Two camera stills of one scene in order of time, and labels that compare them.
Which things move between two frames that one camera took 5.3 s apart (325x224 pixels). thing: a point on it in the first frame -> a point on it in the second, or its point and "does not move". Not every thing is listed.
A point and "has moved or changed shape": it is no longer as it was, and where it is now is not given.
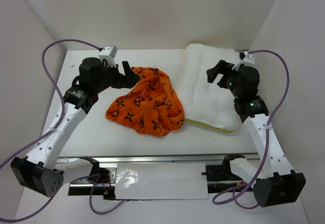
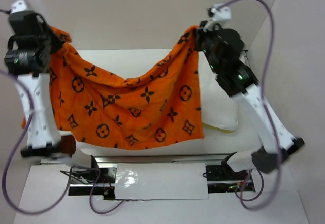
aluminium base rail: (101, 181) does not move
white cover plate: (161, 181) does not move
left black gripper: (131, 77) -> (57, 41)
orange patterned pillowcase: (153, 107) has moved or changed shape
